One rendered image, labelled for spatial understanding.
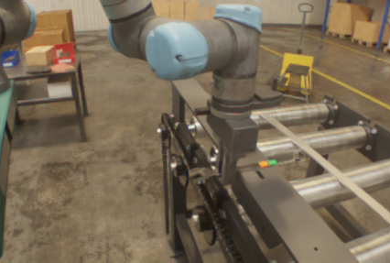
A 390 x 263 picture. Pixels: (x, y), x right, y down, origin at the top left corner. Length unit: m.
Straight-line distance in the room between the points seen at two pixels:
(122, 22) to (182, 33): 0.13
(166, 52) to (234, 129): 0.17
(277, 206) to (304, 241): 0.08
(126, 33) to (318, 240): 0.44
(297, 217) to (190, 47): 0.33
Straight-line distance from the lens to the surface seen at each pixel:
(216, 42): 0.40
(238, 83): 0.47
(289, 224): 0.51
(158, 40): 0.38
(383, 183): 1.27
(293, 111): 1.61
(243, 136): 0.48
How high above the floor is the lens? 1.51
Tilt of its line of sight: 28 degrees down
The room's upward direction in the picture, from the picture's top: 1 degrees clockwise
